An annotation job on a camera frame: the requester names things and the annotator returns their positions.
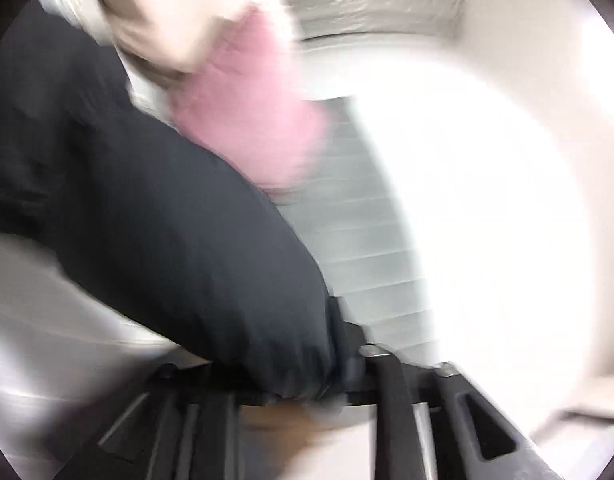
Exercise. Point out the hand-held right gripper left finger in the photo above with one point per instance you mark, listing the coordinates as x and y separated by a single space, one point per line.
207 435

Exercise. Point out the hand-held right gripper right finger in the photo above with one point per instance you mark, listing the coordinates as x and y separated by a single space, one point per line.
397 410

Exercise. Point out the black puffer jacket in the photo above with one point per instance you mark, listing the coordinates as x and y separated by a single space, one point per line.
137 220

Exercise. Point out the pink fleece cloth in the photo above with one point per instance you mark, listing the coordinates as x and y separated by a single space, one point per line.
247 110

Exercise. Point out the beige pillow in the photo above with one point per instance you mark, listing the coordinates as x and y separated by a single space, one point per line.
187 15

